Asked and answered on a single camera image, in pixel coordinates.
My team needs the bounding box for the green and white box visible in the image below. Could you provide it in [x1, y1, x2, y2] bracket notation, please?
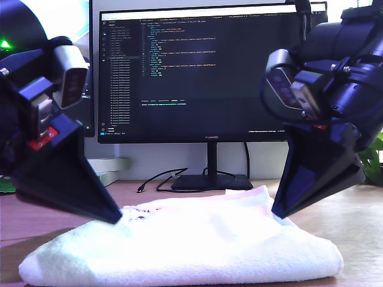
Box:
[98, 170, 120, 188]

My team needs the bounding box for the black over-ear headphones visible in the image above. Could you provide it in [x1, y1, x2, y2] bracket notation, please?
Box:
[294, 0, 314, 42]

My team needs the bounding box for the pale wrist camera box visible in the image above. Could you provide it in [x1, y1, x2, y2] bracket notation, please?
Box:
[265, 49, 323, 118]
[0, 36, 90, 110]

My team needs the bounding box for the green leafy houseplant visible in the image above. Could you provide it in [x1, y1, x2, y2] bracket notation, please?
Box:
[357, 140, 383, 185]

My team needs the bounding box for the black monitor power cable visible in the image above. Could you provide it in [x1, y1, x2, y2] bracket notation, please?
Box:
[244, 142, 251, 180]

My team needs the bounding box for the black monitor with terminal window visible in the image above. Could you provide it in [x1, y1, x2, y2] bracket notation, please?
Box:
[44, 0, 96, 139]

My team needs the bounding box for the black USB cable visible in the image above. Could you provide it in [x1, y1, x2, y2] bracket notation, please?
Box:
[136, 167, 189, 194]

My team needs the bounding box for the thin black looped cable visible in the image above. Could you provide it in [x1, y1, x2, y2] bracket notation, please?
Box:
[154, 169, 190, 194]

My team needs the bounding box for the black Huawei computer monitor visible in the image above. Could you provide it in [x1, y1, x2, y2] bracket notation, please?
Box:
[97, 2, 329, 192]

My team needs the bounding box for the green plastic packet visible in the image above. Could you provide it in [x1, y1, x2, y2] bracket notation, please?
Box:
[0, 176, 16, 194]

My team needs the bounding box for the pastel white terry tea towel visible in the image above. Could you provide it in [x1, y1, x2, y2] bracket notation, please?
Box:
[18, 184, 344, 285]

